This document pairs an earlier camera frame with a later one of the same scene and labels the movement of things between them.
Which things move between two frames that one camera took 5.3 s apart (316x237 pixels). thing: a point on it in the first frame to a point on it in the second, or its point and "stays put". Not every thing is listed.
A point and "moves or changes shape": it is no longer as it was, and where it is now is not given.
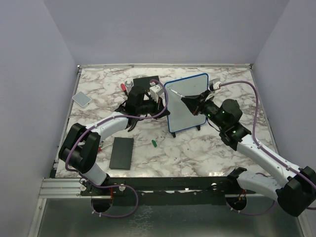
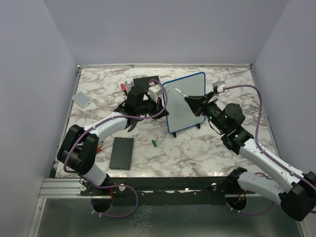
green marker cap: [154, 143] stays put
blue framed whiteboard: [180, 116] stays put
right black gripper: [195, 103] stays put
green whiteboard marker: [177, 93] moves or changes shape
